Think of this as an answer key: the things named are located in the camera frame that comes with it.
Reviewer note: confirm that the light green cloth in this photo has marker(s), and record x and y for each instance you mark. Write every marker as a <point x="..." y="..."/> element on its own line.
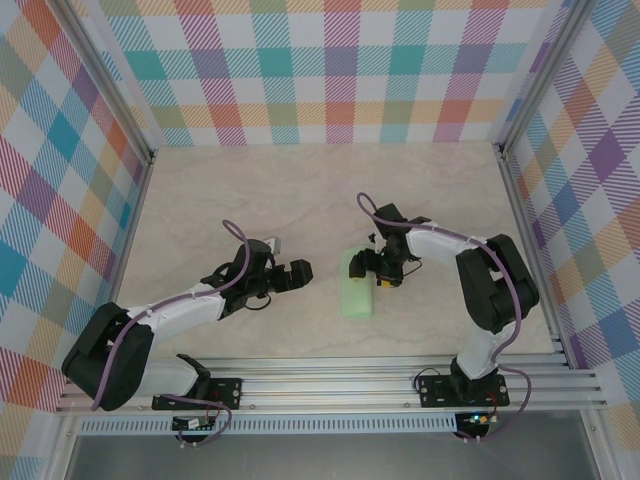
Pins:
<point x="357" y="300"/>

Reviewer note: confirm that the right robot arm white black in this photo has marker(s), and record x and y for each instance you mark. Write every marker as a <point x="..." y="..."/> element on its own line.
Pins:
<point x="435" y="245"/>

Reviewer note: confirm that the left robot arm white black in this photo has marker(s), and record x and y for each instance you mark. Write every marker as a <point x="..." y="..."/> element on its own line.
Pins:
<point x="175" y="312"/>

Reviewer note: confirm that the aluminium mounting rail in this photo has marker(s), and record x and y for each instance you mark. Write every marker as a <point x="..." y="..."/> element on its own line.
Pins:
<point x="325" y="385"/>

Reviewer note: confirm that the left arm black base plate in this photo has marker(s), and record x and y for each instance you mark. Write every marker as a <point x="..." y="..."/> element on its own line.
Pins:
<point x="229" y="392"/>

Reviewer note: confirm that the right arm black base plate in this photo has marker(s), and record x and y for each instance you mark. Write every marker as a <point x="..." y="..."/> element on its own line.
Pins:
<point x="430" y="397"/>

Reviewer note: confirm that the aluminium table side rail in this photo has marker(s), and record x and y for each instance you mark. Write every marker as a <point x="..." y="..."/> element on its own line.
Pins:
<point x="525" y="220"/>
<point x="132" y="220"/>

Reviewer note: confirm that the aluminium frame post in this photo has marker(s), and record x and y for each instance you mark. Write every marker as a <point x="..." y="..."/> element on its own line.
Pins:
<point x="542" y="75"/>
<point x="107" y="82"/>

